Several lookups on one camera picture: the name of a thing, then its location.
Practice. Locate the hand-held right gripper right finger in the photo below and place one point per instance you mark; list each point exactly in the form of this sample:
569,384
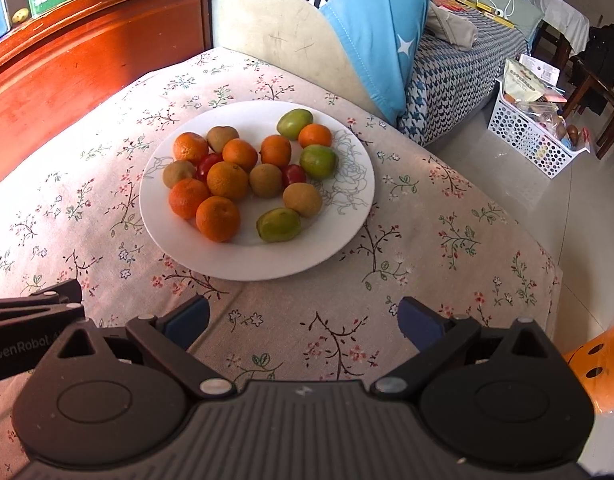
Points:
417,322

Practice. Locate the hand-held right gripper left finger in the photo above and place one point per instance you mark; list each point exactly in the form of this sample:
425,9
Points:
189,317

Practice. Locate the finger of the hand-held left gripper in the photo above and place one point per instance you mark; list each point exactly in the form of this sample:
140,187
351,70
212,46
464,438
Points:
47,297
69,315

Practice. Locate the white plate with flower outline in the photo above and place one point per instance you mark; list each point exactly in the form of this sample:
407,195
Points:
287,255

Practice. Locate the green jujube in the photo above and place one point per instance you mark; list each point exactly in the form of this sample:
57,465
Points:
294,123
279,224
318,161

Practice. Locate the brown kiwi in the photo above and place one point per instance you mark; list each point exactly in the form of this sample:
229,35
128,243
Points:
178,172
223,137
265,180
302,199

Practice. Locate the red cherry tomato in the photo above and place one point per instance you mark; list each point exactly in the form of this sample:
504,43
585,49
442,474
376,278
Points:
293,174
207,164

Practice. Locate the floral tablecloth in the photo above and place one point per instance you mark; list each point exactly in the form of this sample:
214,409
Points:
337,310

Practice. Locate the orange plastic stool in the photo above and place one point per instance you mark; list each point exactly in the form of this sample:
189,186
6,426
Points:
597,370

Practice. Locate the white perforated plastic basket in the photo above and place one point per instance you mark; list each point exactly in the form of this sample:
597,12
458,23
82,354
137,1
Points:
522,130

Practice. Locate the red-brown wooden cabinet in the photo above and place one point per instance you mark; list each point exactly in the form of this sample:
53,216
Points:
87,70

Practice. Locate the blue houndstooth sofa cover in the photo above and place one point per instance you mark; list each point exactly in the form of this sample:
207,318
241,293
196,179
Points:
457,80

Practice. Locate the pale snack bag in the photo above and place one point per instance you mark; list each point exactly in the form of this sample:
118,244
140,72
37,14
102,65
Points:
522,80

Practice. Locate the dark wooden chair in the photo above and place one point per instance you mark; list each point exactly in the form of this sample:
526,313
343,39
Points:
612,130

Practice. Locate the small yellow round object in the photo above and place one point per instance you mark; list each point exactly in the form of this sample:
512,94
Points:
21,16

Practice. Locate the white card packet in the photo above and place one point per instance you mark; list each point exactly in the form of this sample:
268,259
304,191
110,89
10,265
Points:
544,67

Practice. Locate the beige canvas bag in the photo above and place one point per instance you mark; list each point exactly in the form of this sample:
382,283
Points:
454,27

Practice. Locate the blue printed cushion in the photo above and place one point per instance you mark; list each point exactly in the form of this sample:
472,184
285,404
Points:
367,25

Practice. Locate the houndstooth covered sofa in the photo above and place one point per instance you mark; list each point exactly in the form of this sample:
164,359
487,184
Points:
267,25

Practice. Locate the dark jacket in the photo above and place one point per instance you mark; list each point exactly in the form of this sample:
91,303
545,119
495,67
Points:
599,60

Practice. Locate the red and yellow packet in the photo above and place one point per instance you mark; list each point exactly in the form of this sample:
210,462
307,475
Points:
442,1

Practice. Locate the yellow flat box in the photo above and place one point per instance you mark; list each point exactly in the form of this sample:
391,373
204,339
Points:
462,1

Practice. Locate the pale green pillow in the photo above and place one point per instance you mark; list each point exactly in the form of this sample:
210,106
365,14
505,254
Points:
527,15

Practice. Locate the table with white cloth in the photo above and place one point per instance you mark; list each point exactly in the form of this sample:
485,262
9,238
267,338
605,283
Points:
567,15

